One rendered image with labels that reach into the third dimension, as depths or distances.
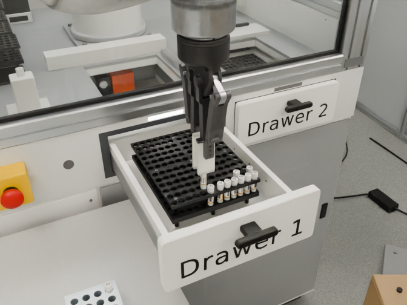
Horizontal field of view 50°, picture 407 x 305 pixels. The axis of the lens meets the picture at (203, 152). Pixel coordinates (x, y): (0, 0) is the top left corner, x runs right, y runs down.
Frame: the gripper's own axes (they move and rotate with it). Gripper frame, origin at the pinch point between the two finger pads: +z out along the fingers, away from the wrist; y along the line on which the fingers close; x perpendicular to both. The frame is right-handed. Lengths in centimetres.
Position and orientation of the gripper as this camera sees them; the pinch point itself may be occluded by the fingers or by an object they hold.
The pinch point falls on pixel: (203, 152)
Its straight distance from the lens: 72.5
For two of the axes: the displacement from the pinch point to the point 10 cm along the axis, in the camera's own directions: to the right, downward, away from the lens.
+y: -4.4, -5.0, 7.4
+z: 0.0, 8.3, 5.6
